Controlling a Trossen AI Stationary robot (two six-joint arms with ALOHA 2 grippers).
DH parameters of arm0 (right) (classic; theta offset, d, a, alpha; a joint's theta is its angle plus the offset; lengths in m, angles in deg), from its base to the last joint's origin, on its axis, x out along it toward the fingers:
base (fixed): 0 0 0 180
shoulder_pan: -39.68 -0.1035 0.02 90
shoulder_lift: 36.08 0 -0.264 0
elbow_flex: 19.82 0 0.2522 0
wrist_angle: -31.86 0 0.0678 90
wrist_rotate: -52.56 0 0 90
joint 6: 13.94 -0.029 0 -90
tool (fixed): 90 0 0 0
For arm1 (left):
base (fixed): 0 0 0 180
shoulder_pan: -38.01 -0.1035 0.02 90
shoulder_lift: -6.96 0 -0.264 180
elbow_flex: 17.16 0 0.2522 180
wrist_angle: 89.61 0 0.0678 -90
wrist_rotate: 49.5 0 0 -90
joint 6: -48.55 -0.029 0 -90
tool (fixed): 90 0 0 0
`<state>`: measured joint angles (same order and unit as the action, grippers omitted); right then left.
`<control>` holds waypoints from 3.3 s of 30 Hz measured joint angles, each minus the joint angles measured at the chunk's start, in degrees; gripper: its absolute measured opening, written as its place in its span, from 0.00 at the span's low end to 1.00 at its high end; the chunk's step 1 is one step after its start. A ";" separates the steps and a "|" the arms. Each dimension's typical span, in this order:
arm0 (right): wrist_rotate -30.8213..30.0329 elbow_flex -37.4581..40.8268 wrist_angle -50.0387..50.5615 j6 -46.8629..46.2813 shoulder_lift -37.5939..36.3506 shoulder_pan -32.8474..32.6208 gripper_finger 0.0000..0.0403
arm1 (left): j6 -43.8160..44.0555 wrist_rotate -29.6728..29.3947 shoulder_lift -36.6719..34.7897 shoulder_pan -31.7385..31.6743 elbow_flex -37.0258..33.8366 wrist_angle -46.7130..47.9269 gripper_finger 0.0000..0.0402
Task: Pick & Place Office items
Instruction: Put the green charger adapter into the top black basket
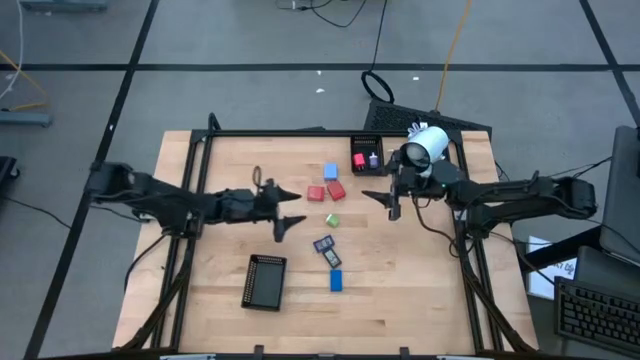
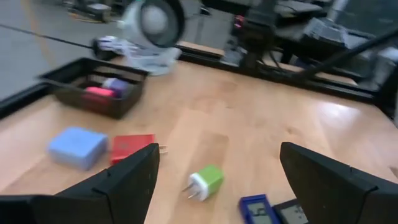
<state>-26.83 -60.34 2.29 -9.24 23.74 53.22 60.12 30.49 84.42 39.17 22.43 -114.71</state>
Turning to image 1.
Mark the white paper sheet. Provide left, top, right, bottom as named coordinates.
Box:
left=527, top=234, right=579, bottom=301

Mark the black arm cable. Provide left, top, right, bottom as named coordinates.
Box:
left=410, top=195, right=461, bottom=260
left=123, top=230, right=170, bottom=294

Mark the orange-yellow cable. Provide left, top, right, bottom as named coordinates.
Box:
left=433, top=0, right=474, bottom=114

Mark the grey flat bar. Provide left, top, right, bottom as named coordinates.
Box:
left=0, top=110, right=54, bottom=129
left=19, top=0, right=109, bottom=13

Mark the black keyboard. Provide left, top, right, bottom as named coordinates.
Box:
left=553, top=275, right=640, bottom=357

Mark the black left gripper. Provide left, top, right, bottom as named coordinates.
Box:
left=219, top=177, right=308, bottom=244

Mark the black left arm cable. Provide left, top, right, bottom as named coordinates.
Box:
left=123, top=230, right=170, bottom=294

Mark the dark blue card case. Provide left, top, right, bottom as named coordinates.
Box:
left=312, top=234, right=336, bottom=254

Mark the small black mesh basket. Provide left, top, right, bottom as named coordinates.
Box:
left=349, top=133, right=387, bottom=177

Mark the large computer monitor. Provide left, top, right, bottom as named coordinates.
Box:
left=598, top=124, right=640, bottom=269

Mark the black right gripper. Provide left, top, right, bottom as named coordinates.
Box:
left=362, top=149, right=435, bottom=222

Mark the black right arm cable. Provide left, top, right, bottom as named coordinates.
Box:
left=410, top=195, right=461, bottom=260

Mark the black mesh computer case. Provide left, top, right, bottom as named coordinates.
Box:
left=363, top=98, right=494, bottom=136

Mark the black card case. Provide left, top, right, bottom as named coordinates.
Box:
left=322, top=248, right=343, bottom=270

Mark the black aluminium table frame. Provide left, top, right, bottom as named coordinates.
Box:
left=117, top=112, right=539, bottom=360

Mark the thin yellow cable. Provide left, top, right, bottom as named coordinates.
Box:
left=0, top=48, right=51, bottom=112

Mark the thin black cable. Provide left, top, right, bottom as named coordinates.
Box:
left=0, top=195, right=74, bottom=231

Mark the black coiled cable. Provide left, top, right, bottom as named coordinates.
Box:
left=360, top=0, right=396, bottom=105

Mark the black desk beam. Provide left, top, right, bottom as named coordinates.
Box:
left=518, top=225, right=604, bottom=274

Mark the large black mesh basket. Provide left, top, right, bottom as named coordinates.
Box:
left=240, top=253, right=288, bottom=312

